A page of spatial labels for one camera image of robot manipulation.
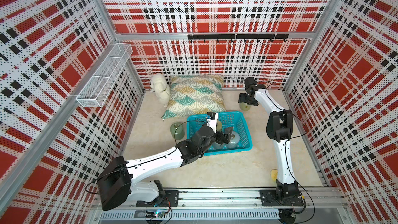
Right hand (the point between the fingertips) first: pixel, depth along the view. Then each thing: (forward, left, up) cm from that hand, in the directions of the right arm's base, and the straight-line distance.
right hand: (247, 99), depth 105 cm
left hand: (-29, +18, +14) cm, 37 cm away
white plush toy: (+3, +59, +11) cm, 60 cm away
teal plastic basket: (-14, +11, -3) cm, 18 cm away
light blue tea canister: (-30, +13, +2) cm, 33 cm away
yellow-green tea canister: (-6, +3, 0) cm, 6 cm away
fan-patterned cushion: (-3, +37, +9) cm, 39 cm away
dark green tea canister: (-24, +46, 0) cm, 52 cm away
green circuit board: (-64, +52, -5) cm, 82 cm away
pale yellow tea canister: (-20, +21, 0) cm, 29 cm away
